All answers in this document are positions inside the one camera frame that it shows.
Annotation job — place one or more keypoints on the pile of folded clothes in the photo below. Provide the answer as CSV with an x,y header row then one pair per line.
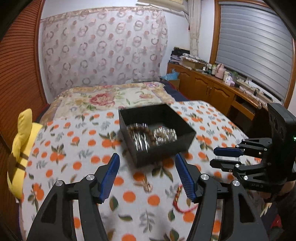
x,y
178,55

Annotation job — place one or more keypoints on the open cardboard box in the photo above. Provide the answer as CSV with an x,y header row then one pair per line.
x,y
193,62

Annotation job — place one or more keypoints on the white power strip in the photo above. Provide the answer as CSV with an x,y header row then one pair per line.
x,y
247,87

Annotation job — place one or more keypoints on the beige air conditioner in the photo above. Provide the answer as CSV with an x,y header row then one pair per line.
x,y
159,1

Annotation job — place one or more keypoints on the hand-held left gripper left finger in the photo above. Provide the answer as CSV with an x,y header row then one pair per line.
x,y
108,178

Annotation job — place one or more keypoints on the white tissue box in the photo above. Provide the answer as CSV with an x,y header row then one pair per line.
x,y
229,80

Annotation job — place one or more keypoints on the pink bottle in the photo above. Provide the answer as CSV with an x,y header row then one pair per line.
x,y
219,71

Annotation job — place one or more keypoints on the pale patterned window curtain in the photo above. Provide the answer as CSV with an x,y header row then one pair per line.
x,y
193,27

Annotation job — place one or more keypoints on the blue plastic bag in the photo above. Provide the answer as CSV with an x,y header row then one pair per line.
x,y
171,76

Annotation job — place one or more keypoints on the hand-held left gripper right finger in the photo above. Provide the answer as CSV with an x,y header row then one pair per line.
x,y
185,178

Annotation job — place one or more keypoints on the yellow plush toy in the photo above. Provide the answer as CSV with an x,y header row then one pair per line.
x,y
20,148

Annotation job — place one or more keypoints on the person's right hand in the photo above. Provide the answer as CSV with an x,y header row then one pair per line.
x,y
288,192

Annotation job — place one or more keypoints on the grey window blind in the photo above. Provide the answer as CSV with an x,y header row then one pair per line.
x,y
252,46

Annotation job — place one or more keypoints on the floral bed blanket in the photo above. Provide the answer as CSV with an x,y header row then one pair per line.
x,y
99,97

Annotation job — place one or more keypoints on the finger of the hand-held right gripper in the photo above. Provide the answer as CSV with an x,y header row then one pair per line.
x,y
224,164
226,151

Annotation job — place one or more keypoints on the wooden cabinet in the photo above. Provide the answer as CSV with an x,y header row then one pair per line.
x,y
208,85

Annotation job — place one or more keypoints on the orange fruit print cloth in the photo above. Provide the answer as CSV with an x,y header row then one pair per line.
x,y
76,148

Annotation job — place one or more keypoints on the wooden louvred wardrobe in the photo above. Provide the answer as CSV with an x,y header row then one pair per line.
x,y
18,76

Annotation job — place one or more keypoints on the black cardboard box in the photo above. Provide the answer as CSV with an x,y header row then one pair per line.
x,y
161,153

